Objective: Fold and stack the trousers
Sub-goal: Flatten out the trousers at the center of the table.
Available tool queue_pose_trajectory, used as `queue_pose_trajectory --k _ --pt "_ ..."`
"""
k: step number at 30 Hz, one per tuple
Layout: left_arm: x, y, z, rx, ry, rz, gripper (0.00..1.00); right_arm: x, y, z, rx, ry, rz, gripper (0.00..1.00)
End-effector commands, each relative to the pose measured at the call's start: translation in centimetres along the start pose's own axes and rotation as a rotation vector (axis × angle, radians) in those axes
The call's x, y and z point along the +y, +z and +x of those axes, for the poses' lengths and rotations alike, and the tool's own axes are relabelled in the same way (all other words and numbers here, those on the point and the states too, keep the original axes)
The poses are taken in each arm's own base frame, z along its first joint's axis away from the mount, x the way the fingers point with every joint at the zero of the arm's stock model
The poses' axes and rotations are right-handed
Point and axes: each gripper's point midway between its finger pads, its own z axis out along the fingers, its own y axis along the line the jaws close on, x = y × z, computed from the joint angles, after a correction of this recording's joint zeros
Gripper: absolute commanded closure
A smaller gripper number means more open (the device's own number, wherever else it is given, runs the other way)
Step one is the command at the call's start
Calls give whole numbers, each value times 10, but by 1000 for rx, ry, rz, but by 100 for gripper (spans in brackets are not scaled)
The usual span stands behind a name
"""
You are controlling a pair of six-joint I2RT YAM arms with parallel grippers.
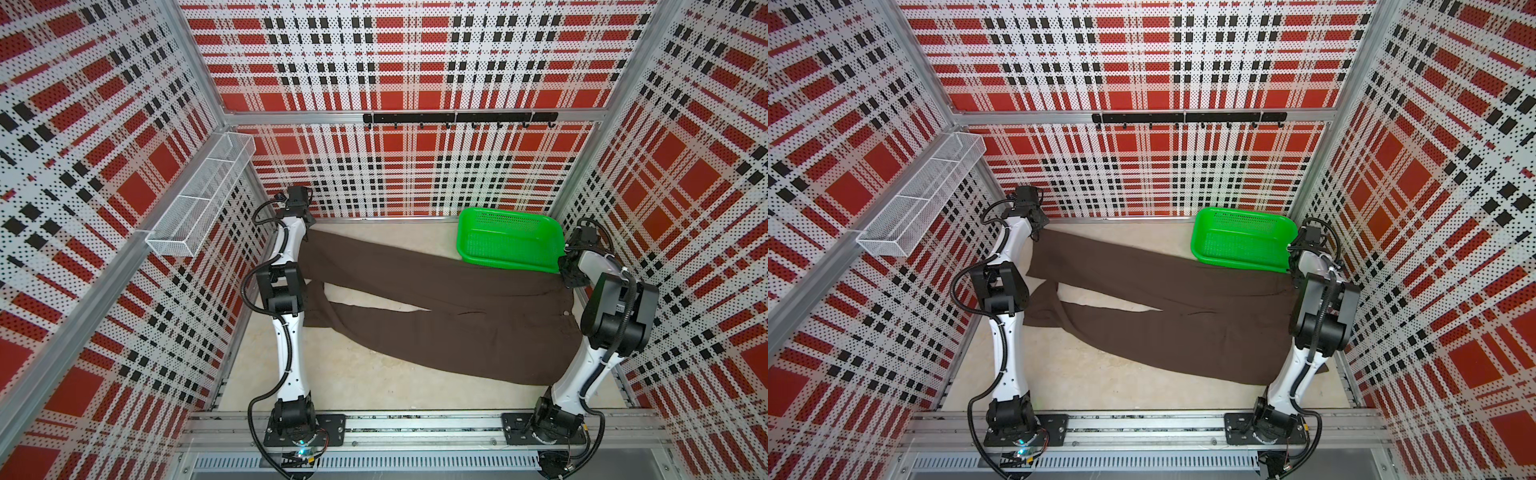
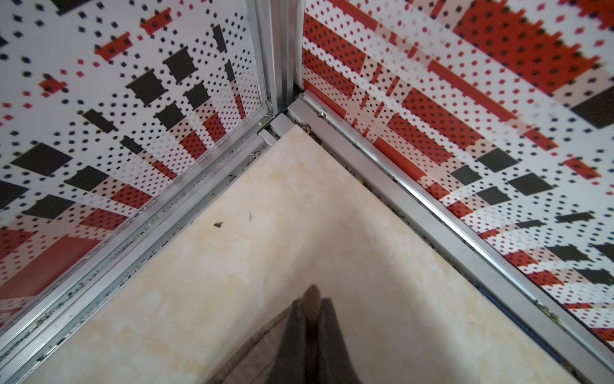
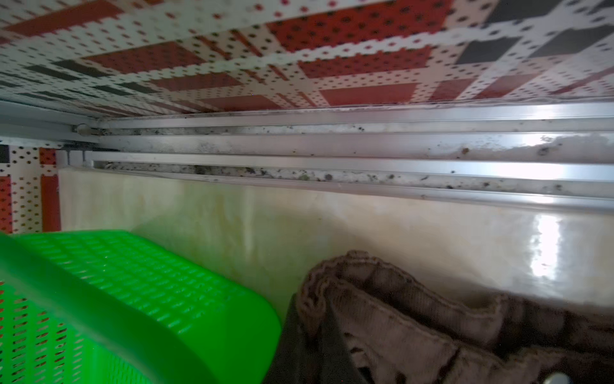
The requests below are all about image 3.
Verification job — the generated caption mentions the brown trousers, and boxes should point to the brown trousers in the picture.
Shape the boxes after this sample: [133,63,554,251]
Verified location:
[264,251,613,383]

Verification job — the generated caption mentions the green plastic basket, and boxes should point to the green plastic basket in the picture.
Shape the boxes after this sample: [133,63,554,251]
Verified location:
[1,230,281,383]

